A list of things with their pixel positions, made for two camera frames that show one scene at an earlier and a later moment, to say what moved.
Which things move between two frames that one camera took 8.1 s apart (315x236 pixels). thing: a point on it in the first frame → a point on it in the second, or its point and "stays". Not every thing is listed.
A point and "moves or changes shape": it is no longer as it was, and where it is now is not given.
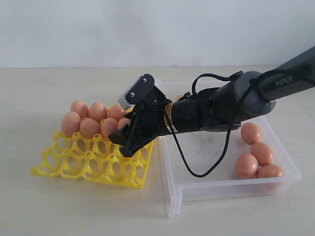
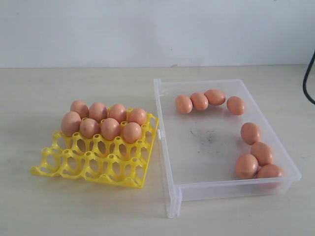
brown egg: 108,126 stays
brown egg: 246,166 stays
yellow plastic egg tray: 97,159 stays
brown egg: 122,123 moves or changes shape
